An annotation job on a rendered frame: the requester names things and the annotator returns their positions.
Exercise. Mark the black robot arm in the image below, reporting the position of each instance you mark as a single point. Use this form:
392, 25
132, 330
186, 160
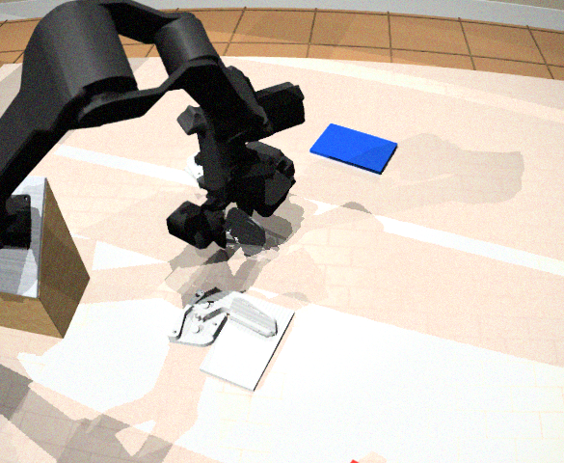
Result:
75, 75

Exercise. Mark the blue flat rectangular plate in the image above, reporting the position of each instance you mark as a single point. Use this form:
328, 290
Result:
354, 148

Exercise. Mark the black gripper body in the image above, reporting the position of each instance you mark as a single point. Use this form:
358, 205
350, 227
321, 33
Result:
199, 225

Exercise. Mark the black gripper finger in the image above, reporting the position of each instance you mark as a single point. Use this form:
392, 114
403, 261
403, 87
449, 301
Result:
221, 240
240, 204

